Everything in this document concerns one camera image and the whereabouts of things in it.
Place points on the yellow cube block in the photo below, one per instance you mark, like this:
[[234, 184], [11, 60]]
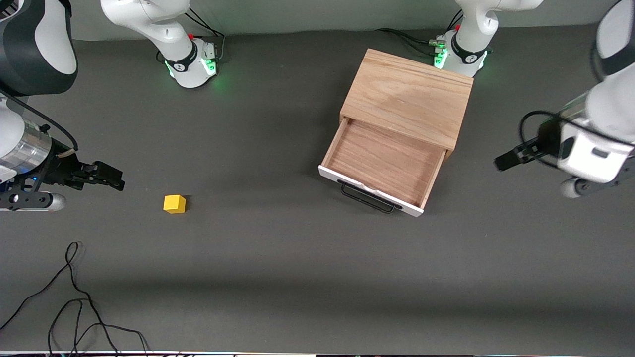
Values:
[[174, 204]]

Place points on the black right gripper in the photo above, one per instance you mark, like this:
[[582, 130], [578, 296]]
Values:
[[63, 167]]

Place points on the wooden drawer cabinet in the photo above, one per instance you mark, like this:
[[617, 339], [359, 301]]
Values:
[[407, 94]]

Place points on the wooden drawer with white front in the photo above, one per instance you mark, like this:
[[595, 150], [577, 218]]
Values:
[[382, 158]]

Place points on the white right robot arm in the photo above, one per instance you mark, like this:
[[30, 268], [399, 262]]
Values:
[[183, 54]]

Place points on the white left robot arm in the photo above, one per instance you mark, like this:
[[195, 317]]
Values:
[[471, 29]]

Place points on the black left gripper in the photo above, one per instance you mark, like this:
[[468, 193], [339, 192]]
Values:
[[547, 138]]

